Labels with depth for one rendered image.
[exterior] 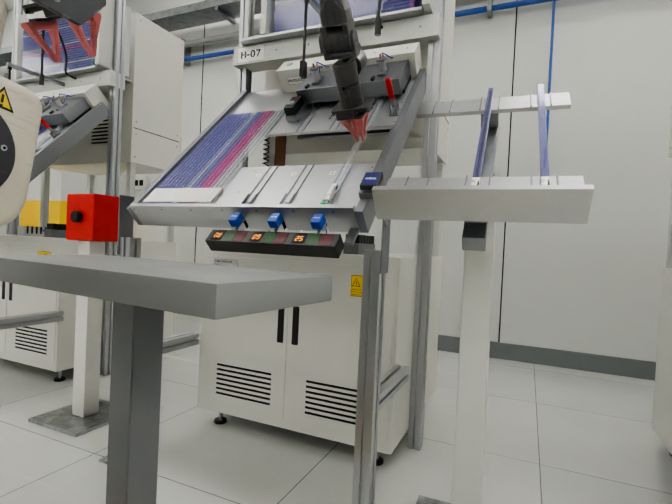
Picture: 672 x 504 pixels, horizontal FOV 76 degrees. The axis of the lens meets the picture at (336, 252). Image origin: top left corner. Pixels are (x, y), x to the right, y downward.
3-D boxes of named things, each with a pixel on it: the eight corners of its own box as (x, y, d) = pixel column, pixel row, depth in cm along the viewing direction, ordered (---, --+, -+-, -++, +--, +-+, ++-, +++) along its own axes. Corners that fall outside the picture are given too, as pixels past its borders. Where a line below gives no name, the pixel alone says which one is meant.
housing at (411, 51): (420, 95, 140) (414, 51, 131) (288, 108, 160) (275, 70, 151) (424, 84, 145) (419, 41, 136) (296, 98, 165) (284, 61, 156)
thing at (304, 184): (359, 220, 96) (356, 209, 94) (141, 215, 123) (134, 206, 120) (381, 170, 108) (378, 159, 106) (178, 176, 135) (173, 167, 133)
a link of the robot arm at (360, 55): (317, 36, 100) (352, 31, 97) (332, 23, 108) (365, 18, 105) (327, 88, 107) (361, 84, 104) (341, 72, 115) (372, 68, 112)
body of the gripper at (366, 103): (340, 108, 115) (333, 80, 111) (376, 104, 111) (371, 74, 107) (332, 118, 111) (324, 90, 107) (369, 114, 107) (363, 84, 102)
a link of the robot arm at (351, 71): (327, 63, 102) (350, 59, 100) (336, 54, 107) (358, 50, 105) (334, 92, 106) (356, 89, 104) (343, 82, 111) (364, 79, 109)
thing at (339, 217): (360, 233, 97) (352, 207, 92) (143, 225, 123) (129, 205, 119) (361, 229, 98) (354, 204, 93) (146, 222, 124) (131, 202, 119)
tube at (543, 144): (550, 208, 69) (551, 201, 68) (540, 208, 69) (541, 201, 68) (543, 88, 104) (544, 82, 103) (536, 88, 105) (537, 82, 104)
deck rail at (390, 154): (368, 233, 96) (362, 211, 92) (360, 232, 97) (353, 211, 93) (428, 86, 141) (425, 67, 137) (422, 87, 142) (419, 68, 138)
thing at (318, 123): (399, 140, 121) (396, 124, 118) (210, 151, 148) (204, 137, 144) (422, 86, 142) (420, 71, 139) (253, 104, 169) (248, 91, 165)
